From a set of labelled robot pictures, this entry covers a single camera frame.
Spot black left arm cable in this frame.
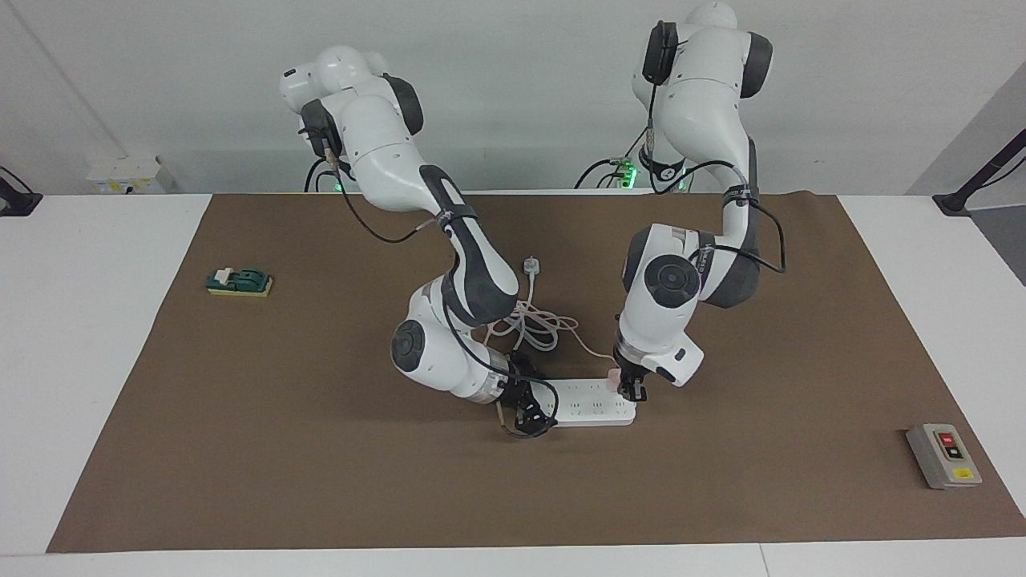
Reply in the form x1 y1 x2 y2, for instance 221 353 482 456
644 60 789 277

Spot white box with yellow labels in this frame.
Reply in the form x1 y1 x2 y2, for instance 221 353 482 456
87 156 166 196

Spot brown table mat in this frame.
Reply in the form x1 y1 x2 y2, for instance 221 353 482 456
46 192 1026 554

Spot grey push-button switch box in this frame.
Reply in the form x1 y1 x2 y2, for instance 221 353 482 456
906 422 984 490

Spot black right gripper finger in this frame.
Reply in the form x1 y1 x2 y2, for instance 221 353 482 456
525 367 557 406
511 401 555 438

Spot black clamp mount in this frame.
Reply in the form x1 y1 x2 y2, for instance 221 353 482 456
934 128 1026 217
0 166 43 217

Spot white power strip cord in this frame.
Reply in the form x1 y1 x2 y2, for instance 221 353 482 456
491 256 562 353

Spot pink charging cable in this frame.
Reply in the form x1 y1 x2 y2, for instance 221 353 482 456
497 301 620 372

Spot white power strip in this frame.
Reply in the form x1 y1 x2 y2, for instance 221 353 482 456
535 378 638 427

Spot green knife switch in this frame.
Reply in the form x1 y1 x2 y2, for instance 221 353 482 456
205 267 274 298

